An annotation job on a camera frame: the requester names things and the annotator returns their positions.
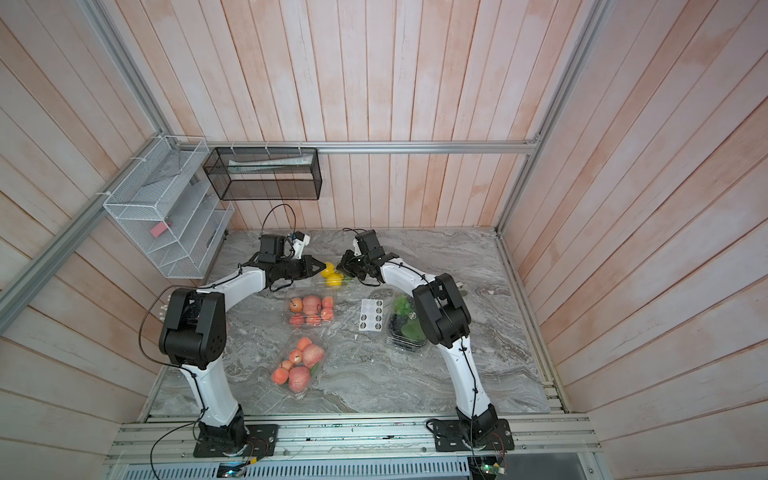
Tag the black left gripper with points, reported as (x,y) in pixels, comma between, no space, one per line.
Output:
(308,261)

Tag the clear box of apples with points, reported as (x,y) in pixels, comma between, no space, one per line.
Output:
(299,364)

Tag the black mesh wall basket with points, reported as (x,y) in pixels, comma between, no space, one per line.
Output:
(264,173)

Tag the pink eraser on shelf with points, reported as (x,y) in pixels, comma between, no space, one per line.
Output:
(160,228)

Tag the white mesh wall shelf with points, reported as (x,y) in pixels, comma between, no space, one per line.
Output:
(166,182)

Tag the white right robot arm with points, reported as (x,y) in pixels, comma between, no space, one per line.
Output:
(445,320)

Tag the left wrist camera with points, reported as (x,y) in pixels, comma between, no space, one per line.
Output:
(298,242)

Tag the clear box of lemons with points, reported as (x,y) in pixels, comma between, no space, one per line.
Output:
(320,282)

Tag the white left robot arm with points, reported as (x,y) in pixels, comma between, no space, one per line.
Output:
(194,336)

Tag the clear box of tomatoes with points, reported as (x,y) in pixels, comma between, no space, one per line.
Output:
(312,310)

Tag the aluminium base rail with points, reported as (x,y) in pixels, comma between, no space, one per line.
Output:
(357,447)

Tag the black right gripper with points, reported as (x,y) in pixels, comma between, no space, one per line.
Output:
(345,264)

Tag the yellow lemon upper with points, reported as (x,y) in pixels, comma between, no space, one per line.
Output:
(329,270)

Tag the yellow lemon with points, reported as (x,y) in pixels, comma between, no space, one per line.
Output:
(329,270)
(335,281)

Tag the yellow lemon lower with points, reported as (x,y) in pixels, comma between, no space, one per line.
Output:
(335,281)

